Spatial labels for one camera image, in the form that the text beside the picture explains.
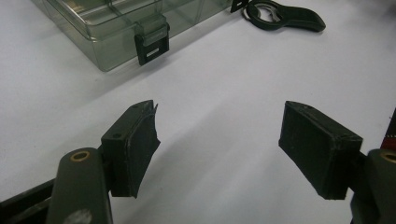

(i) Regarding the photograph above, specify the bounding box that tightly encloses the dark red object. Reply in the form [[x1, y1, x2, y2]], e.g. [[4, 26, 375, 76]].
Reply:
[[379, 107, 396, 152]]

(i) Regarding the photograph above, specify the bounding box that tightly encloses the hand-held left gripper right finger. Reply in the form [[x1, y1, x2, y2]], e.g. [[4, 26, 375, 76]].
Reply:
[[278, 100, 396, 224]]

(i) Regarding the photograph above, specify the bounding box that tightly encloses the clear plastic storage box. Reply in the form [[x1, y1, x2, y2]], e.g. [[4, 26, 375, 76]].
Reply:
[[31, 0, 250, 73]]

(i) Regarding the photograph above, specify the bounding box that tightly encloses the black bottle opener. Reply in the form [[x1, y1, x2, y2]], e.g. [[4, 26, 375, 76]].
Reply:
[[245, 0, 327, 33]]

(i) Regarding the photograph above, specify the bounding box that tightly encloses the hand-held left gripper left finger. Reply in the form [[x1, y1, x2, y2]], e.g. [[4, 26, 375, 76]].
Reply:
[[46, 99, 162, 224]]

